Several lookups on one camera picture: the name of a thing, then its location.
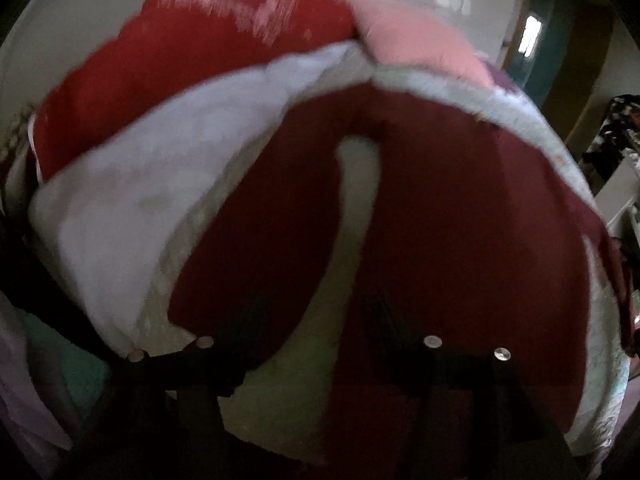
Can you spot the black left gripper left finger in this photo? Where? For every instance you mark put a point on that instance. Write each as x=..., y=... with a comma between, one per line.
x=164, y=417

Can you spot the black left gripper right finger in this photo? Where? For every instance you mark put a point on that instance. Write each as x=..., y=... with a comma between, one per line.
x=444, y=413

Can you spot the dark red small garment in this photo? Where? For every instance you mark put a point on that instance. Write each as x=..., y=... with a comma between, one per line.
x=474, y=239

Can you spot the white quilt with hearts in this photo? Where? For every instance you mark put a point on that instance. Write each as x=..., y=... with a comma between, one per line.
x=284, y=403

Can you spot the white bed sheet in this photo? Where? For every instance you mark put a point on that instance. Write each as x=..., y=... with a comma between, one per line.
x=105, y=220

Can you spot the clutter pile on shelf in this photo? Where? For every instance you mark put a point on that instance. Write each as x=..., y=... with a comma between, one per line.
x=617, y=138

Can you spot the purple pillow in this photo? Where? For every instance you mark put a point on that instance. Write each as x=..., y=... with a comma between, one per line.
x=501, y=79

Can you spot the pink pillow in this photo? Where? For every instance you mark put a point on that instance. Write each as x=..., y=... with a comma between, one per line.
x=397, y=33

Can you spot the red patterned pillow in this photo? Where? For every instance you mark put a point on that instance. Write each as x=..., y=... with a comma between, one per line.
x=167, y=47

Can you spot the dark teal door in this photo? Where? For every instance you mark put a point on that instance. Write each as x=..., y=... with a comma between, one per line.
x=541, y=47

